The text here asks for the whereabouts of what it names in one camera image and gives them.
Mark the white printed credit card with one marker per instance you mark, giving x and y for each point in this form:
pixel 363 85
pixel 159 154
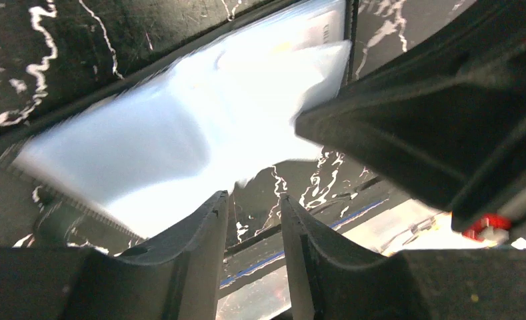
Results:
pixel 319 30

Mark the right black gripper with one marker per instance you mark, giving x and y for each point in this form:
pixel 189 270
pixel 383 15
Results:
pixel 445 121

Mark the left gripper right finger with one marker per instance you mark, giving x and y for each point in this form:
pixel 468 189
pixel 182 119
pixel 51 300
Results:
pixel 331 277

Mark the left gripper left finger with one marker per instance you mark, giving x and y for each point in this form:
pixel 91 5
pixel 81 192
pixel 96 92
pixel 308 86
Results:
pixel 173 275

